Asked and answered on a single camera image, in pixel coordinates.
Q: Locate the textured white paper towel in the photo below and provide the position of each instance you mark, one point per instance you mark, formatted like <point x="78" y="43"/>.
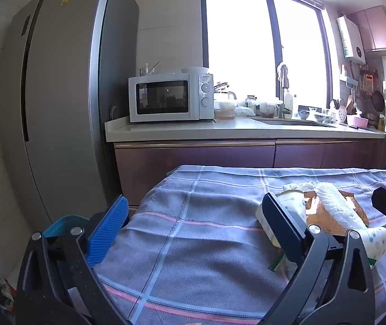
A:
<point x="338" y="206"/>

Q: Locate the purple base cabinets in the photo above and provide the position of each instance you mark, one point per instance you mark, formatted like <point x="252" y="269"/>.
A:
<point x="196" y="162"/>

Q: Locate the blue checked tablecloth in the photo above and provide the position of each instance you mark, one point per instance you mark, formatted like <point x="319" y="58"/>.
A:
<point x="196" y="243"/>

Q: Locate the pink wall cabinet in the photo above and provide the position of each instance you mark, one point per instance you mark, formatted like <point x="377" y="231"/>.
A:
<point x="377" y="28"/>

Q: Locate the dotted paper cup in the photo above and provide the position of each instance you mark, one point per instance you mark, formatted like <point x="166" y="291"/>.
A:
<point x="377" y="242"/>

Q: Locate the hanging frying pan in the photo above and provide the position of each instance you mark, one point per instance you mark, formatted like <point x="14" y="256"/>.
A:
<point x="378" y="101"/>

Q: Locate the white microwave oven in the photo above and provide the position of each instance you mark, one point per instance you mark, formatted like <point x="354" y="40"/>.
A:
<point x="165" y="98"/>

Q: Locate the glass jar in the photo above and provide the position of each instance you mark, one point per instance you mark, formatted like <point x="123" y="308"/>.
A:
<point x="251" y="105"/>

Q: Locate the dark framed kitchen window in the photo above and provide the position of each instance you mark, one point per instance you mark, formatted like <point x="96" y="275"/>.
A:
<point x="240" y="40"/>

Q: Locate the clear food container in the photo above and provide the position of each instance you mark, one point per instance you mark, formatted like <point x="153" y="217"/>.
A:
<point x="266" y="109"/>

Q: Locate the metal sink faucet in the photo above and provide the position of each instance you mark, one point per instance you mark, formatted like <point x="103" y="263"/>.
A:
<point x="283" y="84"/>

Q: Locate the pink bowl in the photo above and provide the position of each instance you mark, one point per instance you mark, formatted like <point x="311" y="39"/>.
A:
<point x="357" y="121"/>

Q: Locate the white water heater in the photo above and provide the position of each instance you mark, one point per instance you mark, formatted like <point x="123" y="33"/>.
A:
<point x="350" y="39"/>

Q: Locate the green packet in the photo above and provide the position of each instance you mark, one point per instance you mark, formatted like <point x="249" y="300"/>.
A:
<point x="275" y="263"/>

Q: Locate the glass kettle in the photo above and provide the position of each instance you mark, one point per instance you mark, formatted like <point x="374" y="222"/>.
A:
<point x="225" y="106"/>

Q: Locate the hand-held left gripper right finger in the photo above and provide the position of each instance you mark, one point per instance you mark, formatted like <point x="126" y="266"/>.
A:
<point x="286" y="237"/>

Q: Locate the dotted white utensil holder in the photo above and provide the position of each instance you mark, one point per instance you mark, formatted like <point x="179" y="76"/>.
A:
<point x="342" y="114"/>

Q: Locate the wide gold wrapper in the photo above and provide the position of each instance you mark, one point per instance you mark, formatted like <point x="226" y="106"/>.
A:
<point x="360" y="211"/>

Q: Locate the blue plastic bin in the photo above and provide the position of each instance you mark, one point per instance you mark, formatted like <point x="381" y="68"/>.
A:
<point x="60" y="225"/>

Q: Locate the blue patterned bowl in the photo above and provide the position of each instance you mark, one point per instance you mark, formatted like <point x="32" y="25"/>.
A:
<point x="324" y="118"/>
<point x="303" y="114"/>

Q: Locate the white dish soap bottle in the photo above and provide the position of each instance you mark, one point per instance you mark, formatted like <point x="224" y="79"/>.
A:
<point x="291" y="105"/>

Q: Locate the white plastic bag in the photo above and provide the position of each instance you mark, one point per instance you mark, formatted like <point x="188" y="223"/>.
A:
<point x="246" y="111"/>

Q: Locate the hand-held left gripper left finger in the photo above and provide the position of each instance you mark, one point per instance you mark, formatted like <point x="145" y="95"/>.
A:
<point x="106" y="233"/>

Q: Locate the grey refrigerator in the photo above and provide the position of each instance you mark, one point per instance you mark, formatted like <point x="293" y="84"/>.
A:
<point x="64" y="91"/>

